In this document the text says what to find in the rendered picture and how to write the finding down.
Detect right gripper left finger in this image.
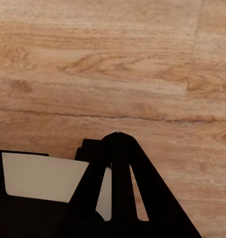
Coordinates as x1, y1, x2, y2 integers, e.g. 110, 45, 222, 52
51, 132, 126, 238

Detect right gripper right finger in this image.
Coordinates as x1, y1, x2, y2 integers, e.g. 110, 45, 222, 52
118, 132, 202, 238

